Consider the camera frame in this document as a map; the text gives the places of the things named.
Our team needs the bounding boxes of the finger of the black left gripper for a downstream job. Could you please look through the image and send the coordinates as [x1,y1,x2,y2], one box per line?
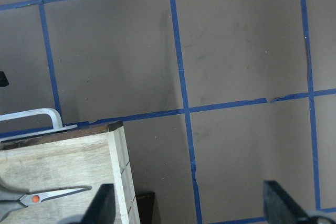
[0,71,9,87]

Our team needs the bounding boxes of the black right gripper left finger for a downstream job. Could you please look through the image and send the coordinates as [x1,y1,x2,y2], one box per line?
[61,184,116,224]

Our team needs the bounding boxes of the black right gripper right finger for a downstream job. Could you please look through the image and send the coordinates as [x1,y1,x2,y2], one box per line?
[263,180,335,224]

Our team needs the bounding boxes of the wooden drawer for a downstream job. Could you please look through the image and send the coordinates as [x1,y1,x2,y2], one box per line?
[1,122,140,223]

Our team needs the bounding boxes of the white drawer handle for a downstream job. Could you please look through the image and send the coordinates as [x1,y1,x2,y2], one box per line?
[1,108,78,141]

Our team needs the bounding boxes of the orange grey handled scissors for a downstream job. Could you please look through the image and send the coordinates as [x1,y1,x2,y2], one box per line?
[1,179,92,221]

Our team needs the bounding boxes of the dark brown drawer cabinet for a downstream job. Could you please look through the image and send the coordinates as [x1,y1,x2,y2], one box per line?
[136,191,161,224]

